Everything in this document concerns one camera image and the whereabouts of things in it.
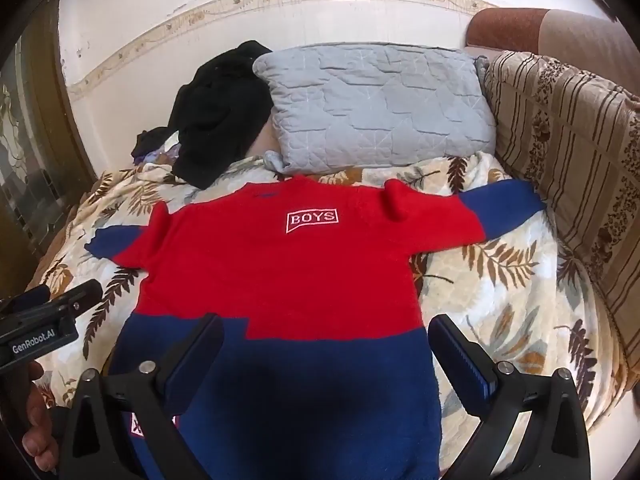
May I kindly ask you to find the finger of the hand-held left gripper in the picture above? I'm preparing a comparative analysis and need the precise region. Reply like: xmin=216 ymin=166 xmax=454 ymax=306
xmin=47 ymin=279 xmax=104 ymax=318
xmin=0 ymin=285 xmax=51 ymax=314

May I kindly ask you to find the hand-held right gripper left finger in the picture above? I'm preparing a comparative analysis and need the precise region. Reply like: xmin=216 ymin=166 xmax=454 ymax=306
xmin=59 ymin=313 xmax=226 ymax=480

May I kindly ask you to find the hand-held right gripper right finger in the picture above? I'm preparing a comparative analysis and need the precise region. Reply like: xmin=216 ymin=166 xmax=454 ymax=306
xmin=428 ymin=314 xmax=591 ymax=480

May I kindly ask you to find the red and blue knit sweater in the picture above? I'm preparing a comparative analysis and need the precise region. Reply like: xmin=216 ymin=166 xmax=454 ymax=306
xmin=85 ymin=175 xmax=546 ymax=480

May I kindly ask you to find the person's left hand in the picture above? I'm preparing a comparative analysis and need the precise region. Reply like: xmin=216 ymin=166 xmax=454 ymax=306
xmin=22 ymin=361 xmax=59 ymax=472

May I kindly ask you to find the leaf print blanket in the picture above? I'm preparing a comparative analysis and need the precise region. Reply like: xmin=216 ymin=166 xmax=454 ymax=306
xmin=37 ymin=152 xmax=626 ymax=436

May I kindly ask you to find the wooden glass door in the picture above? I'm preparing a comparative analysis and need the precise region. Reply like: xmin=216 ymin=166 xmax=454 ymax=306
xmin=0 ymin=35 xmax=96 ymax=301

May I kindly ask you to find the dark purple cloth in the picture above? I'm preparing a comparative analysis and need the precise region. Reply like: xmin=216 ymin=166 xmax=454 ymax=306
xmin=131 ymin=127 xmax=181 ymax=166

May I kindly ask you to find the black garment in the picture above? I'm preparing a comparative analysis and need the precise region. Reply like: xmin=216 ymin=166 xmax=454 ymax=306
xmin=167 ymin=40 xmax=275 ymax=191

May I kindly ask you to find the striped floral sofa cushion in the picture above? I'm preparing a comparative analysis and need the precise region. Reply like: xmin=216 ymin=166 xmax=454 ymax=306
xmin=482 ymin=50 xmax=640 ymax=361

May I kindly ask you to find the grey quilted pillow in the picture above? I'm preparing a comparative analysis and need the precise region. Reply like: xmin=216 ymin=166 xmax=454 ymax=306
xmin=252 ymin=44 xmax=497 ymax=176

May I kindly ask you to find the brown upholstered headboard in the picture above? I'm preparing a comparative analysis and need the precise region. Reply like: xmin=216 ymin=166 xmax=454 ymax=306
xmin=465 ymin=7 xmax=640 ymax=91

